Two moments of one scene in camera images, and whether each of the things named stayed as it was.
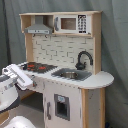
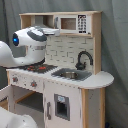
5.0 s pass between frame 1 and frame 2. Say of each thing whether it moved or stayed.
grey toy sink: stayed
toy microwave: stayed
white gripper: moved
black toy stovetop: stayed
